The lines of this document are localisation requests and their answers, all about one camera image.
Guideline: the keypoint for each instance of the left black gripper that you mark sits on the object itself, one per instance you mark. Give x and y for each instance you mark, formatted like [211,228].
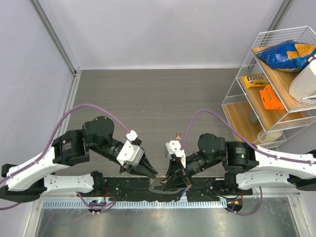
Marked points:
[138,169]

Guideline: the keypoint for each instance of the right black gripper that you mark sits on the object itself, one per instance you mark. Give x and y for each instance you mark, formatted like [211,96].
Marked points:
[177,175]

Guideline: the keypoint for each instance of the keychain with keys and strap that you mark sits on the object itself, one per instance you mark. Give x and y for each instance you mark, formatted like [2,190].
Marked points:
[155,186]

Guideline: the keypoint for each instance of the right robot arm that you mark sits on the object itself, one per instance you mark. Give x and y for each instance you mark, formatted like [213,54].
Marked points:
[246,166]

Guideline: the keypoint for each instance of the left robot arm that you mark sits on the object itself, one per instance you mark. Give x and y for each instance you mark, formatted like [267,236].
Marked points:
[31,180]

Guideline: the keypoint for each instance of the small red key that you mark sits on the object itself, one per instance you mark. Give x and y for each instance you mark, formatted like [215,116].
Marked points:
[178,136]

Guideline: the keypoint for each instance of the cream lotion bottle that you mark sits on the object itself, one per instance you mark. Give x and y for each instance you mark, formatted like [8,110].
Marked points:
[268,137]

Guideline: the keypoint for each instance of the yellow candy bag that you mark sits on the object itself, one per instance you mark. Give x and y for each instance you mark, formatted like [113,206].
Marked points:
[258,81]

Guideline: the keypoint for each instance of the orange candy bag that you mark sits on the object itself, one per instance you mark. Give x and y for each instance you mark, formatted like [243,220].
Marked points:
[270,99]

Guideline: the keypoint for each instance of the white plastic bottle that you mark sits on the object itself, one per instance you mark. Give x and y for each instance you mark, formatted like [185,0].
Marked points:
[304,85]

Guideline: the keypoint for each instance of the blue chips bag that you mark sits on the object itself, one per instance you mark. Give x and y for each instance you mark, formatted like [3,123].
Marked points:
[288,56]

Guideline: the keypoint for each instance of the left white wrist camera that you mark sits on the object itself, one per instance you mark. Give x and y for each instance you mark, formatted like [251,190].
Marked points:
[130,154]

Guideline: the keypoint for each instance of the white slotted cable duct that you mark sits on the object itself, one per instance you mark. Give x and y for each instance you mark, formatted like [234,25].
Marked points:
[182,204]

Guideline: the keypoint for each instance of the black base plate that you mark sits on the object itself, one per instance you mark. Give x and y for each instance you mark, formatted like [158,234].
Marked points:
[138,189]

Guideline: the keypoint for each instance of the white wire shelf rack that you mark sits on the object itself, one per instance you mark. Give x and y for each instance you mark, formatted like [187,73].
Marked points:
[258,104]

